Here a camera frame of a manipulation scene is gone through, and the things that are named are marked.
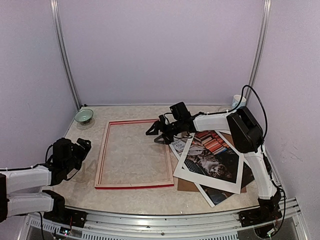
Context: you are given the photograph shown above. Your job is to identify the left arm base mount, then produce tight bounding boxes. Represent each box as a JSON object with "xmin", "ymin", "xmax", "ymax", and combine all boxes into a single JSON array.
[{"xmin": 43, "ymin": 205, "xmax": 88, "ymax": 228}]

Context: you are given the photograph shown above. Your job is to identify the light blue ceramic mug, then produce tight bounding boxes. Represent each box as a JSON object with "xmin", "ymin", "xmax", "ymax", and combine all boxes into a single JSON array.
[{"xmin": 231, "ymin": 94, "xmax": 247, "ymax": 109}]

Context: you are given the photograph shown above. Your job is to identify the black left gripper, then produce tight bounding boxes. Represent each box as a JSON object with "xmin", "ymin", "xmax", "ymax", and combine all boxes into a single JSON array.
[{"xmin": 63, "ymin": 138, "xmax": 91, "ymax": 174}]

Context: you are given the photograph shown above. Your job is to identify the cat and books photo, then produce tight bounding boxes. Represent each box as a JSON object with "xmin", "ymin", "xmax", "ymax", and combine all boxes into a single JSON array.
[{"xmin": 168, "ymin": 129, "xmax": 256, "ymax": 208}]

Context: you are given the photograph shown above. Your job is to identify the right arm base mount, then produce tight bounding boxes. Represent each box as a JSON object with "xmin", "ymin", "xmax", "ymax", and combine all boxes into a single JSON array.
[{"xmin": 239, "ymin": 190, "xmax": 283, "ymax": 227}]

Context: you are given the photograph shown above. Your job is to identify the round swirl pattern plate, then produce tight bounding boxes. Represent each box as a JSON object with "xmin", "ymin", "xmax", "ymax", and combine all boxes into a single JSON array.
[{"xmin": 217, "ymin": 105, "xmax": 233, "ymax": 113}]

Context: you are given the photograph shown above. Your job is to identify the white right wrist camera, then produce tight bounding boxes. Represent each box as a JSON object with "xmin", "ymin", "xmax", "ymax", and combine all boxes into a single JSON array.
[{"xmin": 159, "ymin": 112, "xmax": 171, "ymax": 125}]

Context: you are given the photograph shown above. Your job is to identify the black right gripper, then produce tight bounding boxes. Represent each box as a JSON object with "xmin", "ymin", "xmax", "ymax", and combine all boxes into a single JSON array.
[{"xmin": 145, "ymin": 119, "xmax": 183, "ymax": 145}]

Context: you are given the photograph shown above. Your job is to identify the green ceramic bowl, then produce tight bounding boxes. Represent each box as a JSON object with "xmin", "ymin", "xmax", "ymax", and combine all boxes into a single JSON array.
[{"xmin": 74, "ymin": 109, "xmax": 94, "ymax": 124}]

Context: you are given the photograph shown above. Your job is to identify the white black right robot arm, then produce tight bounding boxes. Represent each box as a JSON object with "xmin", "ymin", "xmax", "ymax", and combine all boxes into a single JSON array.
[{"xmin": 145, "ymin": 102, "xmax": 286, "ymax": 222}]

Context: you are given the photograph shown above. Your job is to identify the white mat board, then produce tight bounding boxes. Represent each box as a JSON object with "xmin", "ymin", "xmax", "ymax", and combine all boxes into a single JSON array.
[{"xmin": 173, "ymin": 130, "xmax": 245, "ymax": 194}]

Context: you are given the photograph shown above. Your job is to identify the aluminium enclosure frame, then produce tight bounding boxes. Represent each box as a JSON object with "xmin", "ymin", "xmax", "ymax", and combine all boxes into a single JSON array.
[{"xmin": 23, "ymin": 0, "xmax": 307, "ymax": 240}]

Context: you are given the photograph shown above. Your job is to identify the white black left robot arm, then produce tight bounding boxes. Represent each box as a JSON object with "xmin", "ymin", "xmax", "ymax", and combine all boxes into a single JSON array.
[{"xmin": 0, "ymin": 137, "xmax": 92, "ymax": 224}]

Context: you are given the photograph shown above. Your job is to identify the brown frame backing board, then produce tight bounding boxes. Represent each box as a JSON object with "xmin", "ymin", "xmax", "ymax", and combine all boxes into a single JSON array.
[{"xmin": 176, "ymin": 131, "xmax": 256, "ymax": 193}]

